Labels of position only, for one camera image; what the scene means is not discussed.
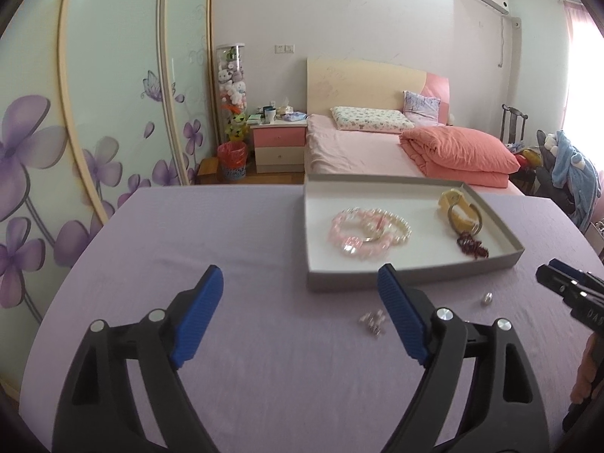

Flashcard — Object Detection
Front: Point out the pink and cream nightstand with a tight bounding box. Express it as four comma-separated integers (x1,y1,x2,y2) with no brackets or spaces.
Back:
248,117,308,174

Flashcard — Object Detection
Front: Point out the floral print pillow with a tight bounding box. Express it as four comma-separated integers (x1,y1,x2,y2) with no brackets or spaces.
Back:
330,105,415,133

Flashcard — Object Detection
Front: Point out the clear tube of plush toys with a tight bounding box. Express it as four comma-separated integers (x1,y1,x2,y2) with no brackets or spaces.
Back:
216,43,248,145

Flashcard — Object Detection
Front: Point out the pink bead bracelet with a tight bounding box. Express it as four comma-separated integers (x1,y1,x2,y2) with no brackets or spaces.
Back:
330,210,393,259

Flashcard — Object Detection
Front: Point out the grey cardboard tray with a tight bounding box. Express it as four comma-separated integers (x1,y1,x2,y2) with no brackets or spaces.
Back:
303,173,525,293

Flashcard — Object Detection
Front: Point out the salmon pink duvet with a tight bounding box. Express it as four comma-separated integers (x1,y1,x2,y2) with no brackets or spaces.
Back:
399,126,521,187

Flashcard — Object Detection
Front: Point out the dark office chair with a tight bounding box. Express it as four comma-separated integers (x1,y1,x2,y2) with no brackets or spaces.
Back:
535,129,576,208

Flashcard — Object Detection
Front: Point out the white pearl bracelet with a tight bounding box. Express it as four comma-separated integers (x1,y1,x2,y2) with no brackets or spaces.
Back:
347,206,412,247

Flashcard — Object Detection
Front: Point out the dark red bead necklace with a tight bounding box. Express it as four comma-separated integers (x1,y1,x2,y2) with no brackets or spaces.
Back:
455,232,490,260

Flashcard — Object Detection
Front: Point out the floral sliding door wardrobe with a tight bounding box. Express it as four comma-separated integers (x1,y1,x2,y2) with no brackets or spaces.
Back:
0,0,218,402

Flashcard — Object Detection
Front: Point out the pink curtain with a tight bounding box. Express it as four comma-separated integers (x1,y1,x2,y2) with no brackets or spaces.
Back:
561,0,604,133

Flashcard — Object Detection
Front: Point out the person's right hand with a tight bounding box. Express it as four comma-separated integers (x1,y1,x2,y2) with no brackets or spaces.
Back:
570,333,604,405

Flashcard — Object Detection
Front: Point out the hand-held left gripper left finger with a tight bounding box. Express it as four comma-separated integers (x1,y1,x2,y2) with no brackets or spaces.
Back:
52,264,225,453

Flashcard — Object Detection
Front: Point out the pink bed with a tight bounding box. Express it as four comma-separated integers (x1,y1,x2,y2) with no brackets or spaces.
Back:
304,114,524,194

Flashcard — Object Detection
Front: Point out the dark wooden chair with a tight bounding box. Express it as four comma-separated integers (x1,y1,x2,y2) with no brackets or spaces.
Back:
501,104,528,145

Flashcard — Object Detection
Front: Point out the white air conditioner pipe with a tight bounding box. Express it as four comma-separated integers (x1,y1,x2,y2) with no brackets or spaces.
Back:
498,12,524,69

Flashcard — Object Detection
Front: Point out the red bag trash bin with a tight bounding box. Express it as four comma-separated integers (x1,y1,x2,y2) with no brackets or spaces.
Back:
217,142,248,183

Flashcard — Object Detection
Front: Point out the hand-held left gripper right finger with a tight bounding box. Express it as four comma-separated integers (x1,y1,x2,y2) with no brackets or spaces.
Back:
377,263,550,453

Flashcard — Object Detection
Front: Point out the silver flower earring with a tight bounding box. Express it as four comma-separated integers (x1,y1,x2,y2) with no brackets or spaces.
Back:
359,310,386,339

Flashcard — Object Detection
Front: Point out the yellow wristwatch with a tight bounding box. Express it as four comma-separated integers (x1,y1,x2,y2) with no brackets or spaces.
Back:
438,189,478,233

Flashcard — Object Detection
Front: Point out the small wooden box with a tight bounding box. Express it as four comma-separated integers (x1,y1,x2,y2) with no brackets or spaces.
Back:
197,157,222,185

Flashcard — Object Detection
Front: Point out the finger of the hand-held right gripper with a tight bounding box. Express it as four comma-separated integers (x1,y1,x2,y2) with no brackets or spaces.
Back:
549,257,604,288
535,264,604,305

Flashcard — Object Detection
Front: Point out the blue plush robe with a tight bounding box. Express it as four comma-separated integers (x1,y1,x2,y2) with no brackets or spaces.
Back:
550,129,602,232

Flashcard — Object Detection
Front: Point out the dark metal cuff bracelet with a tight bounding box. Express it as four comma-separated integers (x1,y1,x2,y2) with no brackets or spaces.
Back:
448,202,485,237

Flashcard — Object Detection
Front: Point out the cream and pink headboard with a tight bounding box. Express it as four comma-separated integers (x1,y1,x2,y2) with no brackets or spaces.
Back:
307,57,451,126

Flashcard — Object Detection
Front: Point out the light purple pillow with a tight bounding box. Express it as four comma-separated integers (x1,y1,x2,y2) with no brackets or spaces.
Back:
402,91,442,126

